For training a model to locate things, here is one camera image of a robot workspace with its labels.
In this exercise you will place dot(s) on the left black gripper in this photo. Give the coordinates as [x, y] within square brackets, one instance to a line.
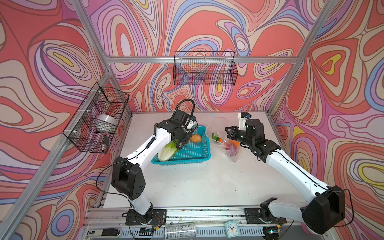
[189, 134]

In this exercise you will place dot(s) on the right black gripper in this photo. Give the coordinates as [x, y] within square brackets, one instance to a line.
[232, 134]

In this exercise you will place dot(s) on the small orange pumpkin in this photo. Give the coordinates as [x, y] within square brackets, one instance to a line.
[235, 143]

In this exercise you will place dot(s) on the purple red onion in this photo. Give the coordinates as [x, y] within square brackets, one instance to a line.
[232, 150]

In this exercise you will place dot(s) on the green lettuce leaf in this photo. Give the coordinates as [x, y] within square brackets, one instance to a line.
[168, 151]

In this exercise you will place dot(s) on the orange carrot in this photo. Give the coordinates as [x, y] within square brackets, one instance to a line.
[216, 138]

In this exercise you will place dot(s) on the clear zip top bag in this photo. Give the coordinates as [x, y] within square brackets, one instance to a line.
[218, 125]

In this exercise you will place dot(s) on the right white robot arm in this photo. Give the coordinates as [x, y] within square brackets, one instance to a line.
[323, 207]

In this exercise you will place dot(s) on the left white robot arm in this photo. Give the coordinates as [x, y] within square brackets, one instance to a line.
[128, 172]

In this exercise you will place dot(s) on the teal plastic basket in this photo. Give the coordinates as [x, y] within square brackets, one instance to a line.
[191, 153]

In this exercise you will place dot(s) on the silver tape roll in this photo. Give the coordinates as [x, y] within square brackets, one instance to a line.
[106, 123]

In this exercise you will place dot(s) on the small teal alarm clock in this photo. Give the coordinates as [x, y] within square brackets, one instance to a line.
[232, 229]

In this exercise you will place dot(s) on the silver drink can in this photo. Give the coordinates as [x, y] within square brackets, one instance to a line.
[183, 231]

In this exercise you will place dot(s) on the black power strip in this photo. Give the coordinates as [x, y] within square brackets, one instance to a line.
[103, 233]

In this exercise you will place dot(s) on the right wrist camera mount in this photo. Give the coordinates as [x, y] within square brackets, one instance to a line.
[243, 117]

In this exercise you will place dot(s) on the back black wire basket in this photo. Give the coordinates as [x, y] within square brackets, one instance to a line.
[208, 68]

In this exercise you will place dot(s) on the black wire basket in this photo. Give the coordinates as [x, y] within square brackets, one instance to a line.
[81, 131]
[208, 68]

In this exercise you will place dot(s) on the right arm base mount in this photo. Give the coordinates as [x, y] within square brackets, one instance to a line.
[262, 214]

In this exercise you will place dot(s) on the left black wire basket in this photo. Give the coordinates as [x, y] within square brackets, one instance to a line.
[81, 131]

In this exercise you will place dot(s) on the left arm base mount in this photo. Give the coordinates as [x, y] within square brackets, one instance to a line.
[156, 217]

